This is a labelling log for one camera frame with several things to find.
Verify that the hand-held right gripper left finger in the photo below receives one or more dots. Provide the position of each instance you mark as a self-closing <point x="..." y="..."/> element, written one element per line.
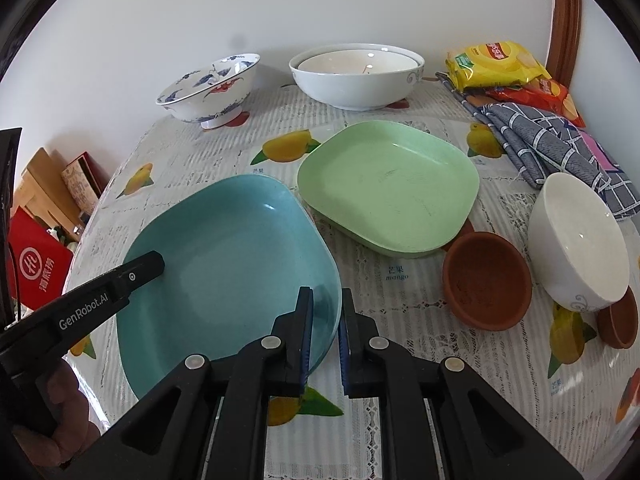
<point x="306" y="330"/>

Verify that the grey checked cloth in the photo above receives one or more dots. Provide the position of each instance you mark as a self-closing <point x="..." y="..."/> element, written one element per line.
<point x="545" y="140"/>

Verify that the wooden door frame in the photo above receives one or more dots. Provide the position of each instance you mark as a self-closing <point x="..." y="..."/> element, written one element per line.
<point x="565" y="25"/>

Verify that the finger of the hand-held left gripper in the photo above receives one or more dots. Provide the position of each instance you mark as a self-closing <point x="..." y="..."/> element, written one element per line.
<point x="142" y="270"/>

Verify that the cardboard boxes on floor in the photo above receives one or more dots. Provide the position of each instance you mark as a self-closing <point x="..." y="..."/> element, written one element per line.
<point x="42" y="180"/>

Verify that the teal square plate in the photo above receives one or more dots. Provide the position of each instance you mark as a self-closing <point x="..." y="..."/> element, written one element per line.
<point x="225" y="260"/>

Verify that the red paper bag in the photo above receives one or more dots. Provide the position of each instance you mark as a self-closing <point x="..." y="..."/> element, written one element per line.
<point x="40" y="265"/>

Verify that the plain white bowl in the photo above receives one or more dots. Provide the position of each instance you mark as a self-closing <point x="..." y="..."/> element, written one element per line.
<point x="575" y="240"/>

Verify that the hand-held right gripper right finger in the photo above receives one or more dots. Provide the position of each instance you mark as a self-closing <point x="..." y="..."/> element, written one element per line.
<point x="344" y="350"/>

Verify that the large white nested bowls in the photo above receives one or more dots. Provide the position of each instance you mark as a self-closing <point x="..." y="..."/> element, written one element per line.
<point x="350" y="90"/>

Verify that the yellow chips bag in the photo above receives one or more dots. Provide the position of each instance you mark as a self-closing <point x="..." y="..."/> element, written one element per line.
<point x="495" y="65"/>

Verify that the blue floral footed bowl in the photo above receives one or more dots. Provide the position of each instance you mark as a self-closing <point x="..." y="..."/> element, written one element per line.
<point x="210" y="95"/>

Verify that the brown clay bowl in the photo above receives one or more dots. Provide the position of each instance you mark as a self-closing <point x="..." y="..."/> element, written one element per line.
<point x="485" y="280"/>
<point x="617" y="325"/>

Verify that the patterned cardboard box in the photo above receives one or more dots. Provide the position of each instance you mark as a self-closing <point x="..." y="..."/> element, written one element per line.
<point x="82" y="182"/>

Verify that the person's left hand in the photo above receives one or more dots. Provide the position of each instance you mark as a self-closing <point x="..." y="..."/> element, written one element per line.
<point x="75" y="410"/>

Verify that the green square plate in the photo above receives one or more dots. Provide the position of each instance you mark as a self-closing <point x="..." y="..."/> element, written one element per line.
<point x="385" y="185"/>

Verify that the red chips bag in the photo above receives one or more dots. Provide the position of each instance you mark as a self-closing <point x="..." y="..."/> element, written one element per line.
<point x="555" y="97"/>

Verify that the white bowl with orange print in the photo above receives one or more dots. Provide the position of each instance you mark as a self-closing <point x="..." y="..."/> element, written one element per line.
<point x="350" y="62"/>

